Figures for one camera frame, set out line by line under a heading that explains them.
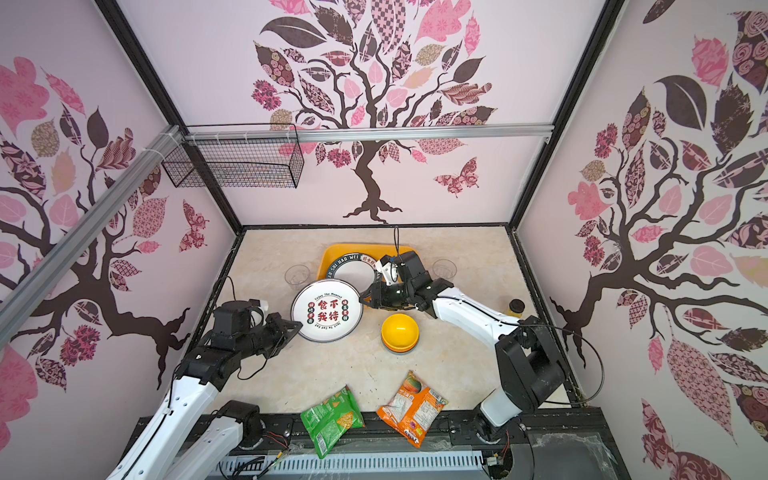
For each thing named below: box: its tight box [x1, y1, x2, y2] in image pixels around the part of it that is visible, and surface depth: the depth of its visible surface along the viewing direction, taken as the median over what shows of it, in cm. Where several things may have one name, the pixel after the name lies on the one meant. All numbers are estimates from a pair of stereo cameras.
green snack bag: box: [300, 385, 366, 459], surface depth 74 cm
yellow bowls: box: [381, 312, 421, 354], surface depth 89 cm
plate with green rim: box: [326, 252, 380, 296], surface depth 107 cm
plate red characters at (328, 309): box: [290, 279, 364, 343], surface depth 81 cm
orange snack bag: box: [376, 370, 449, 448], surface depth 76 cm
